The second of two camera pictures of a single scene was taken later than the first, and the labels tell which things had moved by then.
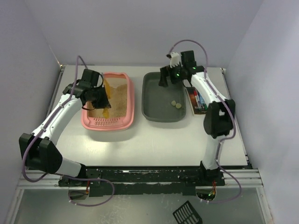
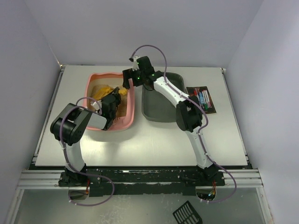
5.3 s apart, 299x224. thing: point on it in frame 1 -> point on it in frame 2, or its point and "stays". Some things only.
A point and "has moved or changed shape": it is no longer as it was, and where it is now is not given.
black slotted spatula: x=186 y=214 stays
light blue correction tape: x=201 y=99 stays
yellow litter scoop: x=105 y=111 has moved or changed shape
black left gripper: x=103 y=98 -> x=115 y=98
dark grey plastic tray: x=162 y=104 stays
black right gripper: x=165 y=71 -> x=127 y=78
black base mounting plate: x=144 y=180 stays
